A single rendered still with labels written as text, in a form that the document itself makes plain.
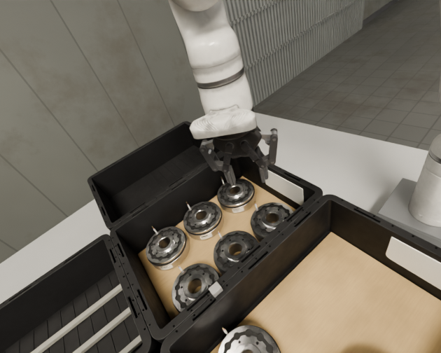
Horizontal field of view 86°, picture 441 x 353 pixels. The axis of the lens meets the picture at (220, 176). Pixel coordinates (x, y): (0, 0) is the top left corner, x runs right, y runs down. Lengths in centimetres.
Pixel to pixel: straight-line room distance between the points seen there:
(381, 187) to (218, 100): 64
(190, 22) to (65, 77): 173
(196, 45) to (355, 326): 48
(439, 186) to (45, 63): 203
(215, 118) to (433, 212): 53
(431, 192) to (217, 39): 53
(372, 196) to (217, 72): 63
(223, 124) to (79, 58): 181
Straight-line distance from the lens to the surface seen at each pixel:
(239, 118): 31
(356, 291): 52
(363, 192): 84
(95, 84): 209
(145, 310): 47
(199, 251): 60
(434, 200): 67
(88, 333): 65
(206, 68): 33
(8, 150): 210
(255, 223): 56
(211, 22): 36
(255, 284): 47
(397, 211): 73
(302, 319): 50
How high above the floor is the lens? 131
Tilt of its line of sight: 39 degrees down
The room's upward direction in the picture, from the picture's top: 20 degrees counter-clockwise
